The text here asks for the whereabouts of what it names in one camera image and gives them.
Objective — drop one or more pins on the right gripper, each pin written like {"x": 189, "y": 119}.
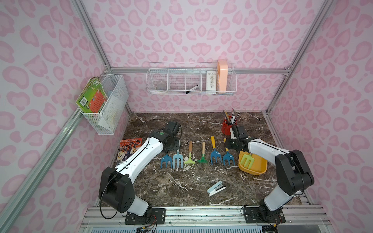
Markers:
{"x": 230, "y": 144}

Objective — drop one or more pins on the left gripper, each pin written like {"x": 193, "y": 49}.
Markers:
{"x": 171, "y": 144}

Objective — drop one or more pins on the white handle lightblue fork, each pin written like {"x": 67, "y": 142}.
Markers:
{"x": 178, "y": 160}

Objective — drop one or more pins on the yellow handle teal fork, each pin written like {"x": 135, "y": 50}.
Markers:
{"x": 166, "y": 161}

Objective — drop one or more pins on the wood handle lime fork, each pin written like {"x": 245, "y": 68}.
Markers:
{"x": 247, "y": 161}

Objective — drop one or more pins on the yellow handle blue fork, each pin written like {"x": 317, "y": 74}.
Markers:
{"x": 215, "y": 155}

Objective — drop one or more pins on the yellow storage box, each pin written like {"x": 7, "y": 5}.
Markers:
{"x": 259, "y": 167}

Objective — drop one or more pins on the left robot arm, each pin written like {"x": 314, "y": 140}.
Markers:
{"x": 116, "y": 185}

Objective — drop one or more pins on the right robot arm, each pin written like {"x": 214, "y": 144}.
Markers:
{"x": 293, "y": 174}

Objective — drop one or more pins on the white patterned card box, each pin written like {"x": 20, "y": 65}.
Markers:
{"x": 211, "y": 82}

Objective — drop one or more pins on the pink box on shelf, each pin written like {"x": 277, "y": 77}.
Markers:
{"x": 222, "y": 72}

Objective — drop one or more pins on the red pencil cup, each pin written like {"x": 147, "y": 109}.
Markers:
{"x": 226, "y": 129}

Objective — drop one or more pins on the pencils in cup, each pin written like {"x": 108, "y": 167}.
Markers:
{"x": 232, "y": 117}

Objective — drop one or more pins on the red comic book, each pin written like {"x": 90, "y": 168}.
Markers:
{"x": 127, "y": 148}

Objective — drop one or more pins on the white blue stapler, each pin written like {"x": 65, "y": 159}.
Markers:
{"x": 216, "y": 188}

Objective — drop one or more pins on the black white marker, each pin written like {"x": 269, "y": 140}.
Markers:
{"x": 192, "y": 89}

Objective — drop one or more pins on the grey round object on shelf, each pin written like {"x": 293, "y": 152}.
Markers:
{"x": 161, "y": 85}

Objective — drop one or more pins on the white mesh side basket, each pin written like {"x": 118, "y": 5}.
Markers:
{"x": 105, "y": 122}

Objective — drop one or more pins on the green red book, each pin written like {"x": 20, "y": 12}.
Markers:
{"x": 93, "y": 97}

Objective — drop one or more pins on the white wire wall shelf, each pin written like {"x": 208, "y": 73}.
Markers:
{"x": 182, "y": 76}

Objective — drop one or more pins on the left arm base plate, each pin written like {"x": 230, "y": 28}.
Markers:
{"x": 155, "y": 214}

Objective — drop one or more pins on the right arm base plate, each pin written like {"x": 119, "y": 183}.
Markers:
{"x": 260, "y": 215}

